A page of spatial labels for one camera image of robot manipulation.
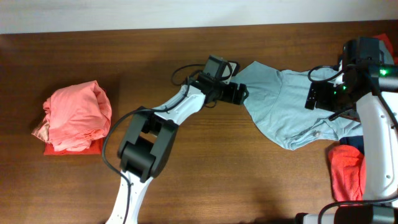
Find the light grey-blue t-shirt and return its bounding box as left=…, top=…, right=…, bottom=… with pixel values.
left=232, top=62, right=363, bottom=151

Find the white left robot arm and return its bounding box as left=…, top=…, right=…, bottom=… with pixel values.
left=101, top=75, right=249, bottom=223

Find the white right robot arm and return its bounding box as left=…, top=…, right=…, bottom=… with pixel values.
left=294, top=37, right=397, bottom=224

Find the navy blue garment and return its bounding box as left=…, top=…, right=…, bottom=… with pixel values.
left=339, top=136, right=364, bottom=154

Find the orange-red crumpled garment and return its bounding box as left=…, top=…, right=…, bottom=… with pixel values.
left=328, top=145, right=366, bottom=202

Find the red printed t-shirt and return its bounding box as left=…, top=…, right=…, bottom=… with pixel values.
left=373, top=33, right=397, bottom=65

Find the folded red shirt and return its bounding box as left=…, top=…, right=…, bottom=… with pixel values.
left=43, top=138, right=104, bottom=156

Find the folded pink shirt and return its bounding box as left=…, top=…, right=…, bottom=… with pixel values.
left=32, top=80, right=112, bottom=155

